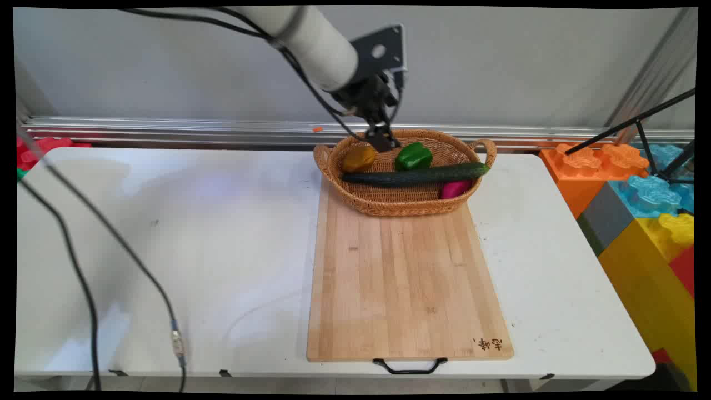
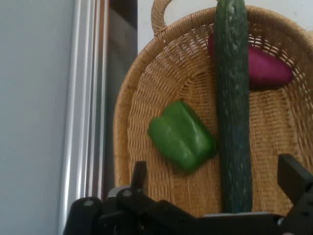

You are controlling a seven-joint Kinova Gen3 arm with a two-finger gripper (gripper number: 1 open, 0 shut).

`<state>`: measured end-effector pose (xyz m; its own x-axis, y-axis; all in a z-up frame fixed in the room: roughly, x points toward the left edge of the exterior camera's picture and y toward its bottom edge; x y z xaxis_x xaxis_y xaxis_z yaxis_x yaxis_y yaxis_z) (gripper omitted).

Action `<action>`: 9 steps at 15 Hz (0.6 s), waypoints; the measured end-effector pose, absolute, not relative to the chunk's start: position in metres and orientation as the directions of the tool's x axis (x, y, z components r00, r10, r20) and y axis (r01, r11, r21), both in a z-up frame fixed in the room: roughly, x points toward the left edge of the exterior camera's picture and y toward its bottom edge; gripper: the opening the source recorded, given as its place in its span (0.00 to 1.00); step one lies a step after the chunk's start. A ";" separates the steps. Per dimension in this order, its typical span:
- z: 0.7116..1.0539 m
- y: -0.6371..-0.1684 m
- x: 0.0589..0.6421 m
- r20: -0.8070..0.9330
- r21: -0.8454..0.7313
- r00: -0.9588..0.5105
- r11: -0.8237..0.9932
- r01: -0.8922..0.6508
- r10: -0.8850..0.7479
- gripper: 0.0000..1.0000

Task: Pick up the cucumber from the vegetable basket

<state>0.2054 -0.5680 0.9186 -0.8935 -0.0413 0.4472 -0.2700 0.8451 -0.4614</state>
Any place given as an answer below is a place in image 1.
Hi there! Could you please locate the grey toy block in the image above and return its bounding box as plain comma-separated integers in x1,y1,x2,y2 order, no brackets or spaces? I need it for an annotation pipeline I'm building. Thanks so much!
577,182,635,257

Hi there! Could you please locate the aluminium rail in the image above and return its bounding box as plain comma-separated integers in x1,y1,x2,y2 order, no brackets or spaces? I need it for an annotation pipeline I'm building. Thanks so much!
22,116,695,152

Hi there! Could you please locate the yellow toy block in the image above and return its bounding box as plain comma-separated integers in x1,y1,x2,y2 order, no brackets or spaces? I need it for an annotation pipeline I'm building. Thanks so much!
598,213,697,391

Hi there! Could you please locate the green bell pepper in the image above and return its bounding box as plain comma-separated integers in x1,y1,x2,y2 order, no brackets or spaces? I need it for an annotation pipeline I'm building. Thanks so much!
394,142,434,172

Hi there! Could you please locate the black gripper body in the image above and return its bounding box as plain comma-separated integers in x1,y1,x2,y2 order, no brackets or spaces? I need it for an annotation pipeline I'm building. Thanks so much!
332,72,402,124

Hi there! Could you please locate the magenta eggplant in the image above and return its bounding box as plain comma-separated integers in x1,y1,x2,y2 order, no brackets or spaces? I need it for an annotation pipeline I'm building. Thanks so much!
440,179,474,200

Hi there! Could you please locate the black tripod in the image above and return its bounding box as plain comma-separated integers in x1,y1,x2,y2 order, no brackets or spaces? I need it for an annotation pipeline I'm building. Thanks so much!
565,88,697,185

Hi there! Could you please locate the blue toy block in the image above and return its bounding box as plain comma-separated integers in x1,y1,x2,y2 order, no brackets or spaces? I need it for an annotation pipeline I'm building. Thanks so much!
608,144,695,218

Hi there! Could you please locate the grey camera mount plate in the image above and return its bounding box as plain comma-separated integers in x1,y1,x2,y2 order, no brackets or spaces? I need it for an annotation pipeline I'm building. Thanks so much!
350,24,408,88

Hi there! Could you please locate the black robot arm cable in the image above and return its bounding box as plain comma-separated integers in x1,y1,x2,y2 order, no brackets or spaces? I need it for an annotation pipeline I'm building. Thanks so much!
118,7,370,141

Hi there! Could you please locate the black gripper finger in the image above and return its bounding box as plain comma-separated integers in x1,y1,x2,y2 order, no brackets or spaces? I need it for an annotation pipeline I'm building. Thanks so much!
383,107,402,148
365,121,397,153

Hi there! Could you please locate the woven wicker basket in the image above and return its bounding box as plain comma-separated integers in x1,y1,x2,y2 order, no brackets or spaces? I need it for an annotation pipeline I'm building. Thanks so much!
313,129,498,217

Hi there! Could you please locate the orange toy block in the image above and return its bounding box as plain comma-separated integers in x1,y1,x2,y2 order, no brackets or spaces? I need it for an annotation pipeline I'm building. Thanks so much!
539,143,650,218

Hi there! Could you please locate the red toy block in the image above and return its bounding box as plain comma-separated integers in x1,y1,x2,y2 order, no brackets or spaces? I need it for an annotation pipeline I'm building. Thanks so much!
16,136,93,172
669,244,695,298

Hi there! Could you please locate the black cable with connector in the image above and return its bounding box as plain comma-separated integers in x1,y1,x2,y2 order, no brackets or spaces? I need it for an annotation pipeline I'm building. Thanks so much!
16,127,187,392

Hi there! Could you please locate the plain black cable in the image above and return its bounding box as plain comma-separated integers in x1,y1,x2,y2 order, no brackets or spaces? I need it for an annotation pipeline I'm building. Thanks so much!
17,177,102,392

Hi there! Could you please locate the wooden cutting board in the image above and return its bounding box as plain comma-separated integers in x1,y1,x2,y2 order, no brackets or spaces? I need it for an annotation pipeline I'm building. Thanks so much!
306,177,514,376

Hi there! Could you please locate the long dark green cucumber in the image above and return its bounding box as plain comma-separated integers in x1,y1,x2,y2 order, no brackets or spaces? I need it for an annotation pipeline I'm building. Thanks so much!
341,162,491,186

